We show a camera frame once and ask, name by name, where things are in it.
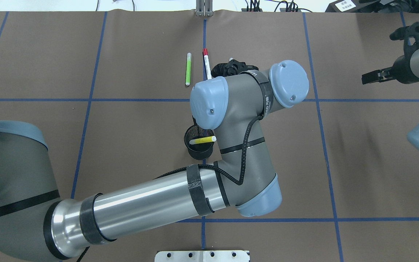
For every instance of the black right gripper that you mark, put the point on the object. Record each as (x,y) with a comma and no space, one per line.
(399,70)

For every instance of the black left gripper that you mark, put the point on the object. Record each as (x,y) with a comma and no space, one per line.
(196,122)

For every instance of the red capped white marker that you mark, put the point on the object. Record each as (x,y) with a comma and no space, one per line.
(206,64)

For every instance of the green highlighter pen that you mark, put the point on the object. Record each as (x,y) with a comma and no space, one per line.
(188,67)

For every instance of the yellow highlighter pen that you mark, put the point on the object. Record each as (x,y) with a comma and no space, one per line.
(203,140)

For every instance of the black mesh pen cup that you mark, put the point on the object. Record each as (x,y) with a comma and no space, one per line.
(198,151)

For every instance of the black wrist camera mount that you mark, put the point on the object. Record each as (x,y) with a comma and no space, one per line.
(406,32)

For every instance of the aluminium frame post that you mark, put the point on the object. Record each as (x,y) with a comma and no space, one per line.
(204,8)

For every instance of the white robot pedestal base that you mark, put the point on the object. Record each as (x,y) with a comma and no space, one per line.
(203,256)

